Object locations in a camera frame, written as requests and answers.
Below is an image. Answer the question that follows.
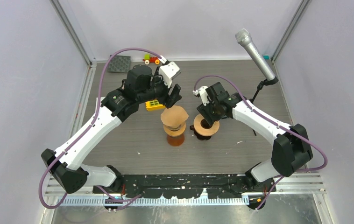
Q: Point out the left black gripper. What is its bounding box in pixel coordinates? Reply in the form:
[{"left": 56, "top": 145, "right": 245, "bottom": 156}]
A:
[{"left": 137, "top": 67, "right": 182, "bottom": 108}]

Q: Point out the brown glass dripper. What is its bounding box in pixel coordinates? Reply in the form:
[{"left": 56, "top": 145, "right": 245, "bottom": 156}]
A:
[{"left": 190, "top": 125, "right": 211, "bottom": 140}]

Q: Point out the wooden ring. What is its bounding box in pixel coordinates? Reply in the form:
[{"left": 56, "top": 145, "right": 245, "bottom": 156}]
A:
[{"left": 193, "top": 114, "right": 220, "bottom": 137}]

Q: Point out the wooden ring holder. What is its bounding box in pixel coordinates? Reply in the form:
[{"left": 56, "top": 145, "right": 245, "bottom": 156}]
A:
[{"left": 163, "top": 123, "right": 186, "bottom": 137}]

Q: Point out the amber glass carafe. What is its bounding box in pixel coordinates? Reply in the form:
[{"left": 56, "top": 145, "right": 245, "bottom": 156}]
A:
[{"left": 166, "top": 134, "right": 185, "bottom": 147}]

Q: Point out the coffee filter box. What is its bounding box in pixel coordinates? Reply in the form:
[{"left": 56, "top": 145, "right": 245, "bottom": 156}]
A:
[{"left": 95, "top": 97, "right": 105, "bottom": 108}]

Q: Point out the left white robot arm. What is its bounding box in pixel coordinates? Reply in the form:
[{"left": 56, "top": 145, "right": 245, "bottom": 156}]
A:
[{"left": 41, "top": 62, "right": 182, "bottom": 194}]

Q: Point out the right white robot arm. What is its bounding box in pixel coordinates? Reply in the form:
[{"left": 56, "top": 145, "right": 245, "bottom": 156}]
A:
[{"left": 193, "top": 82, "right": 313, "bottom": 192}]

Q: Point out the yellow green window block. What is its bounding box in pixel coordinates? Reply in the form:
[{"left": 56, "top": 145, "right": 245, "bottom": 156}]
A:
[{"left": 145, "top": 99, "right": 166, "bottom": 111}]

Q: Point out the small toy train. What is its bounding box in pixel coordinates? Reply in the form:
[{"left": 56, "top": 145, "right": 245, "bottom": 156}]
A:
[{"left": 143, "top": 54, "right": 161, "bottom": 65}]

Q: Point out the dark grey baseplate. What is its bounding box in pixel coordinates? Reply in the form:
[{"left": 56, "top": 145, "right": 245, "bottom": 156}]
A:
[{"left": 107, "top": 55, "right": 131, "bottom": 73}]

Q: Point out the silver microphone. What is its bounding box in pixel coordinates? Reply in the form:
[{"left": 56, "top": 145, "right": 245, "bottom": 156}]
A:
[{"left": 235, "top": 28, "right": 277, "bottom": 82}]

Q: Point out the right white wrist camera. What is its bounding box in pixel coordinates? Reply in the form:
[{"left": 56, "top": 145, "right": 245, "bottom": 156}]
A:
[{"left": 192, "top": 86, "right": 210, "bottom": 106}]

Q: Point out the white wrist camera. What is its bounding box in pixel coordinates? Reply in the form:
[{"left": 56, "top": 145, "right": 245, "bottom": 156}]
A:
[
  {"left": 158, "top": 62, "right": 181, "bottom": 88},
  {"left": 192, "top": 86, "right": 210, "bottom": 106}
]

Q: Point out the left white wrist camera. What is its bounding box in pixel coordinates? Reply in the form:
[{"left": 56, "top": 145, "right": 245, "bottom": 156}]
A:
[{"left": 158, "top": 62, "right": 181, "bottom": 88}]

